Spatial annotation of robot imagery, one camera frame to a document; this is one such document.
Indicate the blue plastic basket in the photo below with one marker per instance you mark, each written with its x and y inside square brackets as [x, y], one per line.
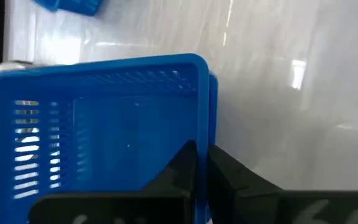
[73, 4]
[213, 109]
[104, 140]

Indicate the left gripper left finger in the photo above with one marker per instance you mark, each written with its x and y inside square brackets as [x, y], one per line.
[154, 205]

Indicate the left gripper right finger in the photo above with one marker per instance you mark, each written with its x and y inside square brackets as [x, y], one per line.
[259, 205]

